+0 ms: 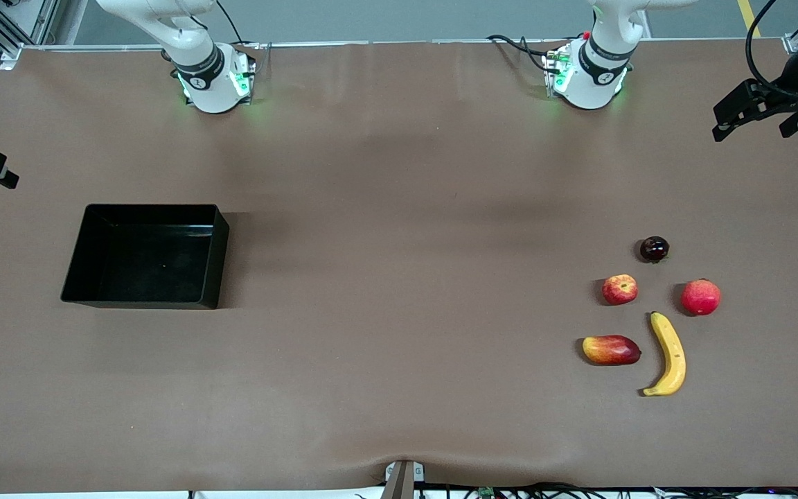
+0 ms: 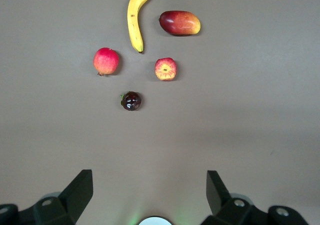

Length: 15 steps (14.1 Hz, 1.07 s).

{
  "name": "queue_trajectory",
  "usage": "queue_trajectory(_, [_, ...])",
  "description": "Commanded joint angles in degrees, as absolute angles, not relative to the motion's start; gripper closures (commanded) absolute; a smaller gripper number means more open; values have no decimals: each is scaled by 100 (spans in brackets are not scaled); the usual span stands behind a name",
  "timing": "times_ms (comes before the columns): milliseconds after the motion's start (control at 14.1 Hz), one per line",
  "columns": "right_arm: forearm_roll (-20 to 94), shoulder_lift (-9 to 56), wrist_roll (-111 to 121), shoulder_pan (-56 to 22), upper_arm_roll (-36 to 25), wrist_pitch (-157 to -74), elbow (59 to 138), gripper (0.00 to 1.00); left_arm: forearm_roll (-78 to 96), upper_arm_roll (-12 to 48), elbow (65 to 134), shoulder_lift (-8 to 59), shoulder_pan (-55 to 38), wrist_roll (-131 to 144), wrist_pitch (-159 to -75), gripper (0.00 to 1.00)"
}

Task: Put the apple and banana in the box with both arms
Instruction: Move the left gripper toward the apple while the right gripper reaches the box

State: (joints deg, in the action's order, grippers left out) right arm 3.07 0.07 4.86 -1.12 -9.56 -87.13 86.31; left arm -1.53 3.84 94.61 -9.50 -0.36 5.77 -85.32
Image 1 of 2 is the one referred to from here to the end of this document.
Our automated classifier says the black plastic box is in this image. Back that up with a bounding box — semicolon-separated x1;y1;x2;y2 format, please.
61;203;230;310

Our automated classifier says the small red yellow apple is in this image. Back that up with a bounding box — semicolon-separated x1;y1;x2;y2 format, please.
603;274;639;306

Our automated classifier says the yellow banana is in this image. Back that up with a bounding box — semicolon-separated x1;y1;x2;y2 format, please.
641;311;687;397

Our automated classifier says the dark purple round fruit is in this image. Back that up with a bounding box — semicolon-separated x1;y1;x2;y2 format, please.
639;236;671;264

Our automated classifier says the round red peach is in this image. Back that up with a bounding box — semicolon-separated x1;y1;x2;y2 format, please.
680;278;722;317

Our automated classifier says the red yellow mango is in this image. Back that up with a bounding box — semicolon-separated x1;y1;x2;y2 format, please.
582;334;642;367

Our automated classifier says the brown table cover sheet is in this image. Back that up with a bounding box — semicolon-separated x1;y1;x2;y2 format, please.
0;40;798;494

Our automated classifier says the metal table clamp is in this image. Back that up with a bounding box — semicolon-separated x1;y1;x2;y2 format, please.
384;459;425;499

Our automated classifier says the black base power cable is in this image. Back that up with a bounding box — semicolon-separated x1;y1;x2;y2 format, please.
213;0;261;51
487;33;553;76

